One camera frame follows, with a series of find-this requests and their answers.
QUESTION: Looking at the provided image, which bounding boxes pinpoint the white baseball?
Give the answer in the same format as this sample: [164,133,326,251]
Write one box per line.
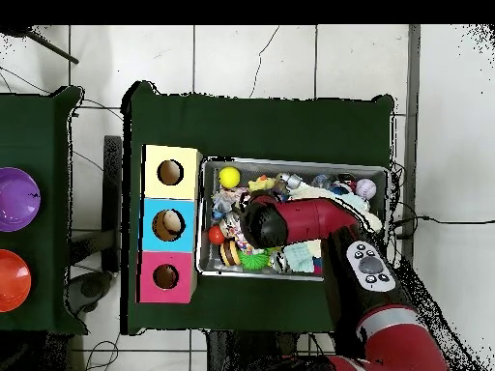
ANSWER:
[354,178,378,201]

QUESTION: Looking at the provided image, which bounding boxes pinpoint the shallow clear mesh bin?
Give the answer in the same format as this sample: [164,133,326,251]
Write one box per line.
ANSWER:
[195,156,391,283]

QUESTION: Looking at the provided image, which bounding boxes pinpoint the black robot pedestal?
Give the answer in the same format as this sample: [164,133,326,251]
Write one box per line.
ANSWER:
[206,329,334,371]

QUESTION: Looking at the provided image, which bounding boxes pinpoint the red-orange ball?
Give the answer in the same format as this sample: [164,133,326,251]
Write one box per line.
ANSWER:
[207,225,227,247]

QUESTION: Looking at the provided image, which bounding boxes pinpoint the purple round disc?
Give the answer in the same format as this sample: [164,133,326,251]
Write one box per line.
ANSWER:
[0,166,43,234]

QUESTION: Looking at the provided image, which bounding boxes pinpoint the black tripod leg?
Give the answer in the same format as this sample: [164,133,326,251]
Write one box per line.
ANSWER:
[0,24,80,65]

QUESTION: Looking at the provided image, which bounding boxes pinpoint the brown striped burger toy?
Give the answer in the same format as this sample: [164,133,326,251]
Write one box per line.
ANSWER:
[218,239,242,268]

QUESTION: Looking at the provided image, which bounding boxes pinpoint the wooden three-hole sorting box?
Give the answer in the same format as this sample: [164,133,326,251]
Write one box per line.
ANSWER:
[136,144,204,304]

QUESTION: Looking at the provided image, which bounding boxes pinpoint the yellow duck plush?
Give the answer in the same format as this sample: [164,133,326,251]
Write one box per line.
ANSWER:
[247,174,277,193]

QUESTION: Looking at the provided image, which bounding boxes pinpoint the silver plastic toy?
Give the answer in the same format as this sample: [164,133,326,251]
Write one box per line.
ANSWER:
[277,172,305,189]

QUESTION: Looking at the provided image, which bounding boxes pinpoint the black power cable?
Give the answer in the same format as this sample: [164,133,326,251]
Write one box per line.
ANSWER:
[390,214,495,229]

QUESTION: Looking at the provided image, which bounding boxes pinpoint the dark green tablecloth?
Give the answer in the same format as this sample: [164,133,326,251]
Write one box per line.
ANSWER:
[0,85,90,335]
[120,79,395,341]

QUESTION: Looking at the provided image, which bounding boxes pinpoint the orange plastic bowl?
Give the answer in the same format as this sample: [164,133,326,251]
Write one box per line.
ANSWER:
[0,248,33,313]

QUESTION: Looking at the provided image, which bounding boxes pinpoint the yellow ball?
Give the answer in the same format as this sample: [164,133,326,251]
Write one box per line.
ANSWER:
[218,166,242,189]

